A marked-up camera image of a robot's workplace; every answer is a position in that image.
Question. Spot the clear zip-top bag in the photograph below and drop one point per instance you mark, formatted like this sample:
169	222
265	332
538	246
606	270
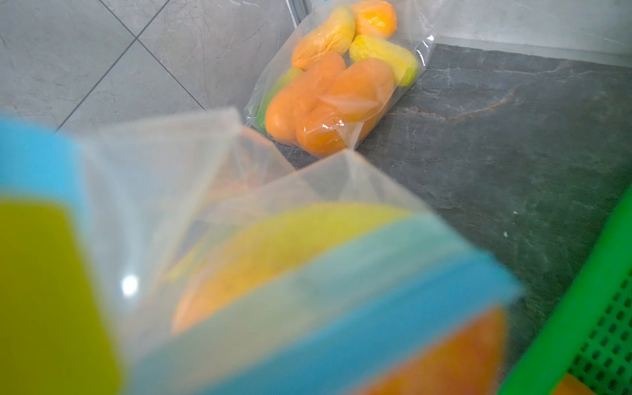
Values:
400	33
185	255

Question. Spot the yellow orange mango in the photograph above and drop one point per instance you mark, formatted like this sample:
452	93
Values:
336	34

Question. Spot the green plastic basket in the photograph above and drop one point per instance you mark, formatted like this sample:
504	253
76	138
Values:
587	339

